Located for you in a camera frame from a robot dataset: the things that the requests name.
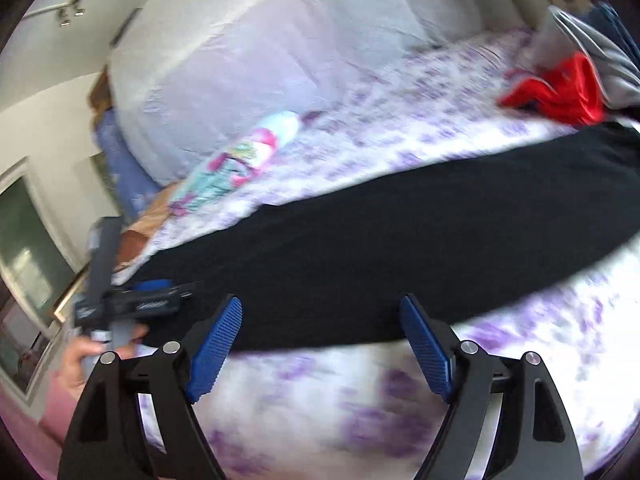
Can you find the blue printed cloth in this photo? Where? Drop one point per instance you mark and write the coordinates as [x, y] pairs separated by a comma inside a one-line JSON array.
[[120, 160]]

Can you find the white framed mirror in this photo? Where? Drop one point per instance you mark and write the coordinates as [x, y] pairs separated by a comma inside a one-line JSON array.
[[25, 240]]

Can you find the folded teal floral blanket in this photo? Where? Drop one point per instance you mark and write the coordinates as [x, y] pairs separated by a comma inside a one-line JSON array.
[[235, 160]]

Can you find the navy garment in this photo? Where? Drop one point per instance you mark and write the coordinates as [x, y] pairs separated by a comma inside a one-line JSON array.
[[607, 20]]

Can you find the black pants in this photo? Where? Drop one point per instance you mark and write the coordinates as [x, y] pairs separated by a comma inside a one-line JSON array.
[[375, 250]]

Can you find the person's left forearm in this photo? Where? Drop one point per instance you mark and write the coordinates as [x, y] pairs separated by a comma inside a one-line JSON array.
[[57, 410]]

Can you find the purple floral bed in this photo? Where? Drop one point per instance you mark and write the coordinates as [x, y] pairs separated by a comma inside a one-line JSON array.
[[325, 410]]

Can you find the purple floral pillow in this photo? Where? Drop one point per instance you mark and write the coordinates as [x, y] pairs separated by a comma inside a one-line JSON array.
[[495, 50]]

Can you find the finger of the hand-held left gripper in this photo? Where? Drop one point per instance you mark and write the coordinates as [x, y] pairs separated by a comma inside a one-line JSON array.
[[152, 285]]

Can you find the grey garment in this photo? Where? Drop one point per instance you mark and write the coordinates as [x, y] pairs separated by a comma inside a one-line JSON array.
[[615, 65]]

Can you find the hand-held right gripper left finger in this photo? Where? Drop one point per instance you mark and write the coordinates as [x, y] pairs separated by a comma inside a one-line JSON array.
[[215, 350]]

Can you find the red garment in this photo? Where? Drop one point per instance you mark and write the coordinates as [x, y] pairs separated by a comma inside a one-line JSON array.
[[570, 90]]

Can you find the wooden headboard frame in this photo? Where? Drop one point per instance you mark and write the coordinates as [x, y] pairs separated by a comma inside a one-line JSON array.
[[100, 92]]

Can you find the ceiling track light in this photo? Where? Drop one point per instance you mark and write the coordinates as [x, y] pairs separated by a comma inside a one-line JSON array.
[[65, 12]]

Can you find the brown pillow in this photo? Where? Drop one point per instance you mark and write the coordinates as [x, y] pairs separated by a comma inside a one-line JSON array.
[[145, 230]]

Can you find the person's left hand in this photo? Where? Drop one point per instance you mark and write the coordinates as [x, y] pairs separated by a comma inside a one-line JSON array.
[[80, 365]]

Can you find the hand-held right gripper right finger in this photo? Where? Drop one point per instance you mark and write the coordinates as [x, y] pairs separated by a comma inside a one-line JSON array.
[[425, 350]]

